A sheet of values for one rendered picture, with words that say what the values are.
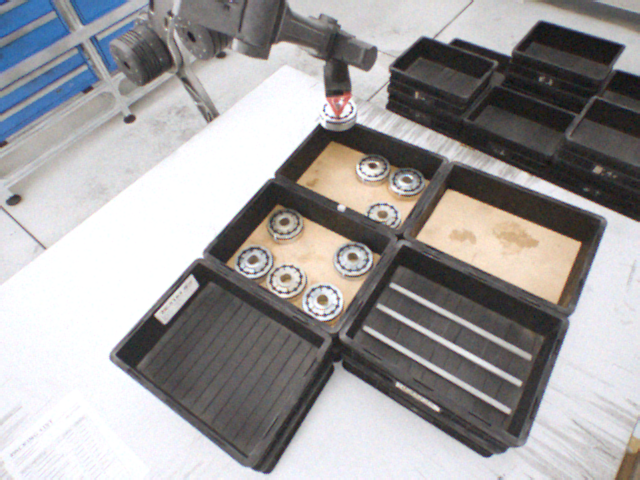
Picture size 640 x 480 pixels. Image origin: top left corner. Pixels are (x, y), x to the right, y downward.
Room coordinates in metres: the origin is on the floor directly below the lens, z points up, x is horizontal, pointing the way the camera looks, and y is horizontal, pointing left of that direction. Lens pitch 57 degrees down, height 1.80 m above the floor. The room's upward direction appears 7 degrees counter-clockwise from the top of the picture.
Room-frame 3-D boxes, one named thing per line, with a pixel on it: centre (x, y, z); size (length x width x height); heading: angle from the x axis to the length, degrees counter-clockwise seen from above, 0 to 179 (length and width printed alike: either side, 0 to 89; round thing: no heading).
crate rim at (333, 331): (0.56, 0.05, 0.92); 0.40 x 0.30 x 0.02; 51
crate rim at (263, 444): (0.32, 0.24, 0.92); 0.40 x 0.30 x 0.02; 51
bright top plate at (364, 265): (0.54, -0.08, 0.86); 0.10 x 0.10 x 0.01
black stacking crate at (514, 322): (0.30, -0.26, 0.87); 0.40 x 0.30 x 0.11; 51
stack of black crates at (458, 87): (1.64, -0.65, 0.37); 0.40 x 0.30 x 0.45; 45
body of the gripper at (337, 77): (0.92, -0.09, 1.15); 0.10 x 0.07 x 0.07; 178
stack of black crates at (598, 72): (1.65, -1.22, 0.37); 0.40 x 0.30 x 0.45; 45
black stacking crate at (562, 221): (0.54, -0.45, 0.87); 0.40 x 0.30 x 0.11; 51
